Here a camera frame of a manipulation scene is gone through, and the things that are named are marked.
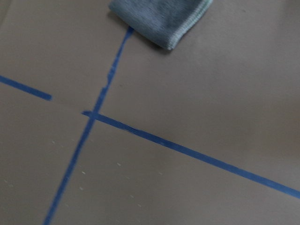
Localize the folded grey cloth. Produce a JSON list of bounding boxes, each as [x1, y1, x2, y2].
[[109, 0, 213, 50]]

